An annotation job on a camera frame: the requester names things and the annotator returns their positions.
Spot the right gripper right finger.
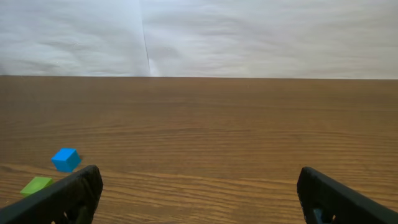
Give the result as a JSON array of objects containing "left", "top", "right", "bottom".
[{"left": 296, "top": 166, "right": 398, "bottom": 224}]

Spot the blue cube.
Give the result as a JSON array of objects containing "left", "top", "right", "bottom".
[{"left": 50, "top": 147, "right": 82, "bottom": 173}]

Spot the green cube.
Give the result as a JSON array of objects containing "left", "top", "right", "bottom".
[{"left": 19, "top": 176, "right": 54, "bottom": 198}]

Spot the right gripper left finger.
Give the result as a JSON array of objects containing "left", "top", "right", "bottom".
[{"left": 0, "top": 164, "right": 104, "bottom": 224}]

